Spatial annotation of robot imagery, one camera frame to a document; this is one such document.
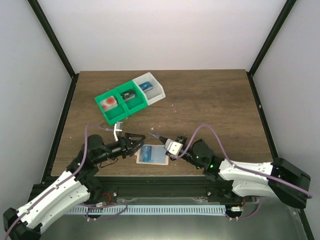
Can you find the light blue slotted cable duct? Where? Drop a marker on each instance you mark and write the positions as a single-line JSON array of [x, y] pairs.
[[202, 210]]

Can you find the black frame post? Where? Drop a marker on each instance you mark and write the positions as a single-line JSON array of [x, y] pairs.
[[44, 22], [280, 20]]

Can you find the left black frame post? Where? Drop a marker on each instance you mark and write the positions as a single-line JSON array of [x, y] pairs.
[[44, 22]]

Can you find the green plastic bin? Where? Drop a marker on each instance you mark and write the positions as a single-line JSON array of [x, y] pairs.
[[134, 105], [114, 115]]

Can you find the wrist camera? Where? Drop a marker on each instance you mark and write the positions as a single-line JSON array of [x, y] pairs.
[[117, 129], [172, 147]]

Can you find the right black frame post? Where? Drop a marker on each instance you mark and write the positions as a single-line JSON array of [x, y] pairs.
[[280, 20]]

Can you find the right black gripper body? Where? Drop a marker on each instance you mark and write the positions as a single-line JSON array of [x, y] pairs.
[[180, 140]]

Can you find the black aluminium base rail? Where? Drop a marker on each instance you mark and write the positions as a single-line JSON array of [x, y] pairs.
[[114, 188]]

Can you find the blue credit card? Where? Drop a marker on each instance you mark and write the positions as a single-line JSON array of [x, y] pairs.
[[145, 155], [156, 135]]

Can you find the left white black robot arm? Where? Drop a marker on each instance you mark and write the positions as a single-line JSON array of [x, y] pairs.
[[76, 185]]

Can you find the left green plastic bin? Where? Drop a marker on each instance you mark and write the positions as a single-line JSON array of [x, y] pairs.
[[114, 115]]

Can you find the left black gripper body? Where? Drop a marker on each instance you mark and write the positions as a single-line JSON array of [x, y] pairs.
[[125, 151]]

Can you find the blue card stack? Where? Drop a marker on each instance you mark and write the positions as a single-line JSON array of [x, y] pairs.
[[146, 86]]

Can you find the middle green plastic bin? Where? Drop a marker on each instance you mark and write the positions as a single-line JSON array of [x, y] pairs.
[[134, 105]]

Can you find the black card stack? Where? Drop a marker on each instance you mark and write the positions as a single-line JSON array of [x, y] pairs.
[[128, 95]]

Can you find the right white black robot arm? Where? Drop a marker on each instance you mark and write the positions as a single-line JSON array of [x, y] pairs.
[[277, 179]]

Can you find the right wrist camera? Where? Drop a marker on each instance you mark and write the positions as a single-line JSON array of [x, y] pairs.
[[172, 147]]

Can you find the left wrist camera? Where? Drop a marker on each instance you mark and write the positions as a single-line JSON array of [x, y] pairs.
[[117, 129]]

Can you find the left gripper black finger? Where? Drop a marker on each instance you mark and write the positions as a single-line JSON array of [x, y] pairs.
[[135, 138], [134, 146]]

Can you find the white red card stack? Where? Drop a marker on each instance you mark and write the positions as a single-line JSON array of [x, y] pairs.
[[108, 103]]

